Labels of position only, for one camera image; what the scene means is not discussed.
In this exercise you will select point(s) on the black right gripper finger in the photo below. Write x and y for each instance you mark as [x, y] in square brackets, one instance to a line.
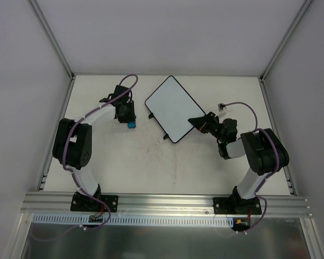
[198, 122]
[209, 129]

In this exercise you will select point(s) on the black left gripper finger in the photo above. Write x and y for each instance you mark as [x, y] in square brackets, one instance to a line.
[132, 115]
[123, 119]

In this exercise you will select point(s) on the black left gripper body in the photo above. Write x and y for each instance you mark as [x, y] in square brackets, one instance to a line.
[128, 118]

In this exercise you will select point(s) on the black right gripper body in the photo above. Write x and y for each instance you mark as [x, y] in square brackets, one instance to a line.
[205, 123]

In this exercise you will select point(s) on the blue whiteboard eraser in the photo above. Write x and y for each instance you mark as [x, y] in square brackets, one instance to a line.
[131, 125]

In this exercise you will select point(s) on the white board with black frame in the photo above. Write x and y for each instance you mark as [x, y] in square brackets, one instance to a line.
[172, 106]

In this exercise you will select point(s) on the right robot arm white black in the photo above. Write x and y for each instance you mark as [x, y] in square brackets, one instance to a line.
[265, 155]

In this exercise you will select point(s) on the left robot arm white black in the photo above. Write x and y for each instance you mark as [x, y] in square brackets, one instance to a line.
[73, 145]

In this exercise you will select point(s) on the left aluminium table edge profile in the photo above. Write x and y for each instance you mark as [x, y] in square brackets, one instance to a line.
[48, 157]

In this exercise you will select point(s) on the aluminium table edge profile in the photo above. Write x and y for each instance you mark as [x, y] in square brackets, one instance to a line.
[275, 129]
[48, 157]

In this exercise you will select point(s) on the right aluminium table edge profile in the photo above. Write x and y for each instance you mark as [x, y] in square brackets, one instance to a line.
[275, 129]

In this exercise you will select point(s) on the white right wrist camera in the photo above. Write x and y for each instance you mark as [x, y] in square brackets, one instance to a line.
[221, 110]

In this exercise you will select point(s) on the right aluminium frame post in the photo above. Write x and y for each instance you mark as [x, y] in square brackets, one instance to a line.
[286, 37]

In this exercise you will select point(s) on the aluminium frame post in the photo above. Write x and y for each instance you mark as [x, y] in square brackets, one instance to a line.
[51, 37]
[286, 37]

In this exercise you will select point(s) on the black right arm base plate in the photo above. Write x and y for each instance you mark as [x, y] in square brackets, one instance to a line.
[226, 205]

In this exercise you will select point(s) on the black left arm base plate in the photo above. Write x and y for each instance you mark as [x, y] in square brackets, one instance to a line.
[82, 203]

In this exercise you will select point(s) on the white slotted cable duct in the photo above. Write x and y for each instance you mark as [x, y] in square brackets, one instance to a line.
[135, 220]

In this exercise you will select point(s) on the left aluminium frame post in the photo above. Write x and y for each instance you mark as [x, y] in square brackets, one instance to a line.
[51, 37]

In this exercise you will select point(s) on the aluminium mounting rail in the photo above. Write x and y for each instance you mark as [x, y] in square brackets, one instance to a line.
[165, 205]

